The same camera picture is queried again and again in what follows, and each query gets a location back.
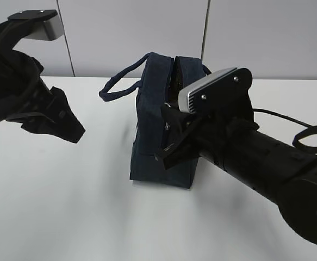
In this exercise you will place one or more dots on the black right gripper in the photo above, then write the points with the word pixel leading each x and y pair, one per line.
pixel 228 133

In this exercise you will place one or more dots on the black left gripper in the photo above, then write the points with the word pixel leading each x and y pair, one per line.
pixel 25 99

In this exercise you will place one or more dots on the dark navy lunch bag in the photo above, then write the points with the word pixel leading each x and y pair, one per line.
pixel 160 82

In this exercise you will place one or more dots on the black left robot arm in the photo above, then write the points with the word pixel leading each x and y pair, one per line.
pixel 10 34

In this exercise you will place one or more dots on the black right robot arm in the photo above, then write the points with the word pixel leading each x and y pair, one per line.
pixel 279 172

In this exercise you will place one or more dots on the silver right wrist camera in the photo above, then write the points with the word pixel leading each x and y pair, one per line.
pixel 215 91

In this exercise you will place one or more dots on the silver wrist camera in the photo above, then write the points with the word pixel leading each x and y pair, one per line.
pixel 215 91
pixel 45 24

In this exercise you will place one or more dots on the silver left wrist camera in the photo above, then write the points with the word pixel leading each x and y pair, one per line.
pixel 45 24

